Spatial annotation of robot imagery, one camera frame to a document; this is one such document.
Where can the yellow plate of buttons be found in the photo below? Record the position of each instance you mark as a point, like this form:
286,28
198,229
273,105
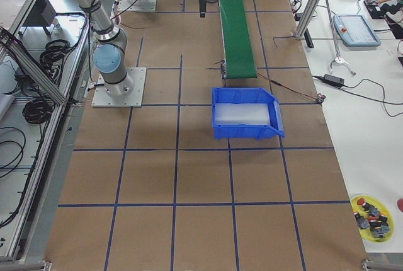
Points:
373,219

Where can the green conveyor belt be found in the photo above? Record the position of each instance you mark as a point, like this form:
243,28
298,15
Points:
238,60

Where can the blue bin right side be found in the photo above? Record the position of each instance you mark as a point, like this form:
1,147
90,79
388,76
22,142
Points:
248,95

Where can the grabber reacher tool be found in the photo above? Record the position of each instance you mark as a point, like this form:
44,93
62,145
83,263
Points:
338,60

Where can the teach pendant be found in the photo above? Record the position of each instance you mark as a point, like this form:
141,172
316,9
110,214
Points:
355,31

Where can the black power adapter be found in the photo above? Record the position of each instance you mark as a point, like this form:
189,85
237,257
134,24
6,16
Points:
333,80

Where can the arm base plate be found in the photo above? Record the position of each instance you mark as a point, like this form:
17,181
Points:
143,6
129,93

